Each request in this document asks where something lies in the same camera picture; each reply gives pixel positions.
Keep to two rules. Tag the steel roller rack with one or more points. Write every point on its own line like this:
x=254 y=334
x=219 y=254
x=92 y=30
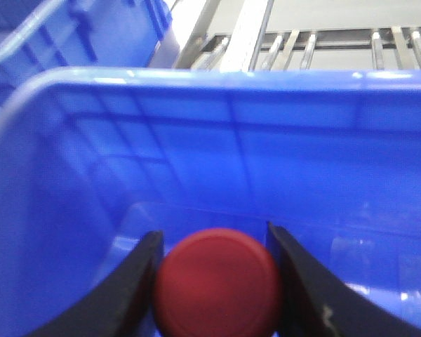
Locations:
x=296 y=35

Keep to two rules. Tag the left blue plastic crate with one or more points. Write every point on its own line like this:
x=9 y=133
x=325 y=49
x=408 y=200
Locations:
x=36 y=36

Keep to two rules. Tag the blue plastic crate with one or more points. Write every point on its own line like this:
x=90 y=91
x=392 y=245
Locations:
x=36 y=36
x=92 y=158

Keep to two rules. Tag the red mushroom push button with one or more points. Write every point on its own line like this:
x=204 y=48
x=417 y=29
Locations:
x=217 y=282

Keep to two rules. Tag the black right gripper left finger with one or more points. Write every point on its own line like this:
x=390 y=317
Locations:
x=121 y=304

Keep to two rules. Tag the right blue plastic crate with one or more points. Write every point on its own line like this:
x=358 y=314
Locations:
x=92 y=158

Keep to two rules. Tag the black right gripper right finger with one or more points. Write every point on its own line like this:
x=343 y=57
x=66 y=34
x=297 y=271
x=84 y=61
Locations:
x=318 y=303

